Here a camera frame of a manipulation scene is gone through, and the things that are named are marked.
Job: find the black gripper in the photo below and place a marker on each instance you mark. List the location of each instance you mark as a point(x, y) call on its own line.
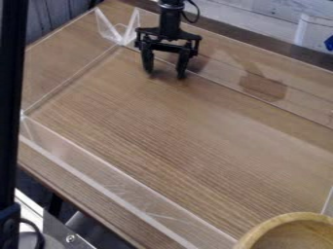
point(184, 43)

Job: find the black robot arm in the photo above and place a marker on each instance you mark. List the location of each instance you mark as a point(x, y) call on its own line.
point(172, 15)

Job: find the brown wooden bowl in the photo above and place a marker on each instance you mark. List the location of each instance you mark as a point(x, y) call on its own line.
point(300, 230)

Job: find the white container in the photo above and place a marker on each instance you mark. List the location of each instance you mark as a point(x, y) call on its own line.
point(313, 31)

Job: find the black foreground pole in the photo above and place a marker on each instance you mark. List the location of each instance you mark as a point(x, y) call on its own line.
point(12, 42)

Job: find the blue object at edge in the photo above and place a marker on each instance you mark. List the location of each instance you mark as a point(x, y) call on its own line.
point(328, 43)

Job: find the clear acrylic tray wall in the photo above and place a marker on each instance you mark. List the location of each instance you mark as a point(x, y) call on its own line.
point(178, 162)

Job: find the grey metal bracket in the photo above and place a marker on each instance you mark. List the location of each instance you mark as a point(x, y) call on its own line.
point(59, 236)

